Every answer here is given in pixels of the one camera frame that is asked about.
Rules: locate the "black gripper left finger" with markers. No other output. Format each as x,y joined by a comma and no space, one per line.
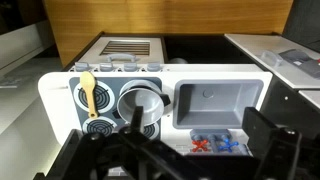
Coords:
137,118

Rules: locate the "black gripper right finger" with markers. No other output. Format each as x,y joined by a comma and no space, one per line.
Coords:
266,133

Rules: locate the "grey toy pot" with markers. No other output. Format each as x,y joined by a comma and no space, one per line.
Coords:
146,103

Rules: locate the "grey stove knob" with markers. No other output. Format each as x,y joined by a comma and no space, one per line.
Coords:
130,67
153,67
81,66
106,67

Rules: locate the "short white fridge door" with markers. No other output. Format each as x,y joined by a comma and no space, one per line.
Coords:
311,98

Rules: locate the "light wooden spoon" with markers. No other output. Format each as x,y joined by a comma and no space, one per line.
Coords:
88,86

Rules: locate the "grey sink basin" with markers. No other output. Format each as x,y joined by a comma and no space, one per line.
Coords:
213,106

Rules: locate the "white oven door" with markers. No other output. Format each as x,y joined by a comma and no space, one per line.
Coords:
93,50

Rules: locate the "tall white fridge door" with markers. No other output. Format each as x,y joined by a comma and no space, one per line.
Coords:
253,50

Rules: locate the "white black toy kitchen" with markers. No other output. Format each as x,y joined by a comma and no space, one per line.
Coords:
53,100

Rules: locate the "low wooden table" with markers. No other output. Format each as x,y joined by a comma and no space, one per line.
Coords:
166,16

